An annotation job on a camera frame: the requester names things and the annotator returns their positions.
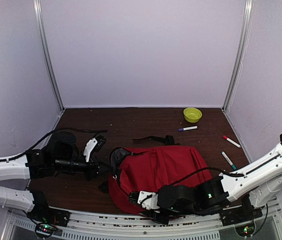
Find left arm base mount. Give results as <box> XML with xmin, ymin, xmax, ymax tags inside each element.
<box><xmin>24</xmin><ymin>190</ymin><xmax>70</xmax><ymax>239</ymax></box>

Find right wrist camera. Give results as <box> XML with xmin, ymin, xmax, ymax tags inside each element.
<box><xmin>129</xmin><ymin>191</ymin><xmax>160</xmax><ymax>211</ymax></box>

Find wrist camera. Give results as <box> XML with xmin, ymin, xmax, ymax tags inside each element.
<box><xmin>83</xmin><ymin>134</ymin><xmax>106</xmax><ymax>163</ymax></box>
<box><xmin>129</xmin><ymin>191</ymin><xmax>160</xmax><ymax>211</ymax></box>

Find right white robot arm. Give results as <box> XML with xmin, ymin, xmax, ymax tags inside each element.
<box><xmin>149</xmin><ymin>134</ymin><xmax>282</xmax><ymax>224</ymax></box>

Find purple-capped white marker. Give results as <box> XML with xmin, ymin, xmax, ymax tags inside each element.
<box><xmin>178</xmin><ymin>126</ymin><xmax>198</xmax><ymax>132</ymax></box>

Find left aluminium frame post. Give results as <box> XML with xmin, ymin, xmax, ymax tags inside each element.
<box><xmin>33</xmin><ymin>0</ymin><xmax>65</xmax><ymax>112</ymax></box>

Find red-capped white marker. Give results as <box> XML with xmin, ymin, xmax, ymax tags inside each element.
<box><xmin>223</xmin><ymin>135</ymin><xmax>241</xmax><ymax>148</ymax></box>

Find yellow-green plastic bowl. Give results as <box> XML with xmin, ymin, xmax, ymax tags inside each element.
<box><xmin>183</xmin><ymin>107</ymin><xmax>203</xmax><ymax>123</ymax></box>

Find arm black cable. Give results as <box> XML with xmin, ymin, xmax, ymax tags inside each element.
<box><xmin>0</xmin><ymin>127</ymin><xmax>108</xmax><ymax>163</ymax></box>
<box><xmin>140</xmin><ymin>147</ymin><xmax>282</xmax><ymax>201</ymax></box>

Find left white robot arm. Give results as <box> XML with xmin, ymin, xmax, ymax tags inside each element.
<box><xmin>0</xmin><ymin>131</ymin><xmax>107</xmax><ymax>222</ymax></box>

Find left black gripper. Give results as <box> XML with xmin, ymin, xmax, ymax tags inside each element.
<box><xmin>53</xmin><ymin>154</ymin><xmax>113</xmax><ymax>182</ymax></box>

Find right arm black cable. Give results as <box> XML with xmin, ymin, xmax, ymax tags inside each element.
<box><xmin>140</xmin><ymin>147</ymin><xmax>282</xmax><ymax>201</ymax></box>

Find aluminium frame post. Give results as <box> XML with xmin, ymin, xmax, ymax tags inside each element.
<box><xmin>33</xmin><ymin>0</ymin><xmax>65</xmax><ymax>112</ymax></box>
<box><xmin>223</xmin><ymin>0</ymin><xmax>254</xmax><ymax>114</ymax></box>

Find right aluminium frame post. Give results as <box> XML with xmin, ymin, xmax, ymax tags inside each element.
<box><xmin>223</xmin><ymin>0</ymin><xmax>254</xmax><ymax>114</ymax></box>

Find teal-capped white marker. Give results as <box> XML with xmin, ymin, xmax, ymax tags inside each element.
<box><xmin>221</xmin><ymin>151</ymin><xmax>237</xmax><ymax>170</ymax></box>

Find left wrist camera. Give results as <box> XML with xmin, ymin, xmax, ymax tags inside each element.
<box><xmin>83</xmin><ymin>134</ymin><xmax>106</xmax><ymax>163</ymax></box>

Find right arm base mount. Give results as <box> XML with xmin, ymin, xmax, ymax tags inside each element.
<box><xmin>220</xmin><ymin>203</ymin><xmax>269</xmax><ymax>239</ymax></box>

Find red backpack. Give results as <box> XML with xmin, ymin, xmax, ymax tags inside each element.
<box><xmin>99</xmin><ymin>144</ymin><xmax>212</xmax><ymax>215</ymax></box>

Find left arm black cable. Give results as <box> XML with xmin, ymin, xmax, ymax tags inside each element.
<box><xmin>0</xmin><ymin>127</ymin><xmax>108</xmax><ymax>163</ymax></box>

